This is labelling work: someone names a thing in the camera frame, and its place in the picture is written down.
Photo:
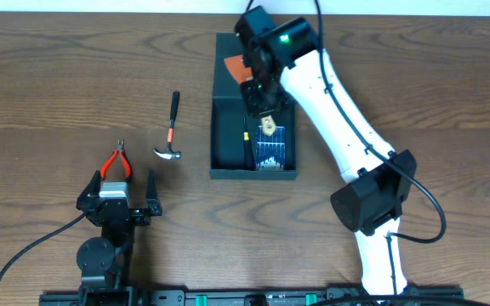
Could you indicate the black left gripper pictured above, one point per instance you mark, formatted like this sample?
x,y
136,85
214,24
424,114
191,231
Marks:
x,y
111,212

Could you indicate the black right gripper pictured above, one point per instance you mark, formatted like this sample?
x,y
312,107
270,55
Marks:
x,y
255,105

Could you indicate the orange scraper wooden handle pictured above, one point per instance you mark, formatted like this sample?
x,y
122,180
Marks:
x,y
241,74

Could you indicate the small steel claw hammer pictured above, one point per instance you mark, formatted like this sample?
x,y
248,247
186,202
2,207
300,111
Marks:
x,y
169,154

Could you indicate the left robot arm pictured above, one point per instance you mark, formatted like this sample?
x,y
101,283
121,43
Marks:
x,y
104,261

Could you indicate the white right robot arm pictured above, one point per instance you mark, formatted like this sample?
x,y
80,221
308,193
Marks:
x,y
288,64

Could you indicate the blue drill bit case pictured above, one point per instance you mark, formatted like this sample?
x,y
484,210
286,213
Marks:
x,y
270,151

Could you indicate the black yellow screwdriver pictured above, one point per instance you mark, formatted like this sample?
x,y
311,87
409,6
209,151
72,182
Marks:
x,y
248,148

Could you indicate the black open box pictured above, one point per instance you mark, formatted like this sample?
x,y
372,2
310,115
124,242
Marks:
x,y
230,119

